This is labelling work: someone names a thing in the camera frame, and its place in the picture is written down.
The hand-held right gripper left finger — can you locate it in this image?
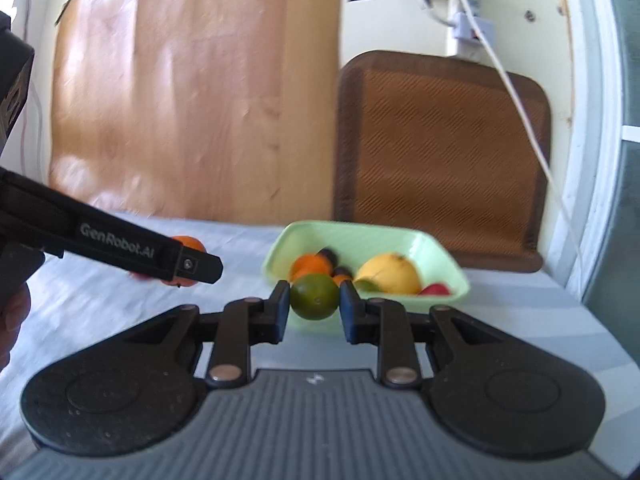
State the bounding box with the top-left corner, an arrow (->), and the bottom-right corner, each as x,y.
122,280 -> 292,390

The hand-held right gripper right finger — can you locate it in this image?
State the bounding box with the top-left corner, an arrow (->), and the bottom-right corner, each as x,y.
339,281 -> 506,388

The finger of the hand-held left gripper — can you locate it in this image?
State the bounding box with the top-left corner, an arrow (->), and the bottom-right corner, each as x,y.
172,245 -> 224,285

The small mandarin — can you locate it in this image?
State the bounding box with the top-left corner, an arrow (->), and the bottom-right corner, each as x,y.
160,235 -> 207,289

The large orange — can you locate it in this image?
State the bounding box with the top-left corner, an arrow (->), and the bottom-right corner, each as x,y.
289,254 -> 335,281

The light green plastic basket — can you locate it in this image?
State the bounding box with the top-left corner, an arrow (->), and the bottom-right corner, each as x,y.
262,220 -> 471,333

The person's left hand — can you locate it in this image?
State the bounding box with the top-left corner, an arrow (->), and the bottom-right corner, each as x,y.
0,282 -> 32,372

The yellow citrus fruit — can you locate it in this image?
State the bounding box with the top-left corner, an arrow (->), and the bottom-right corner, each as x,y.
354,254 -> 422,295

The wood-pattern floor sheet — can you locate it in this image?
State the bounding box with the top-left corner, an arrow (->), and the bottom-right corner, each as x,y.
47,0 -> 343,223

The striped grey bed sheet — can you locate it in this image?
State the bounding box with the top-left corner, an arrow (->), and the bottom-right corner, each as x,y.
0,212 -> 640,480

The brown woven mat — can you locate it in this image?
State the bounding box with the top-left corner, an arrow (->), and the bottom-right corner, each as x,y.
332,50 -> 552,273

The white cable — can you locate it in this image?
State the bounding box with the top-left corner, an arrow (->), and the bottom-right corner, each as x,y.
456,0 -> 587,283

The white wall socket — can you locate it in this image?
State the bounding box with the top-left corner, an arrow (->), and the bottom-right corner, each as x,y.
447,0 -> 498,56

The white window frame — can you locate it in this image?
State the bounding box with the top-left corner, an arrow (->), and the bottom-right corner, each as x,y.
560,0 -> 640,311

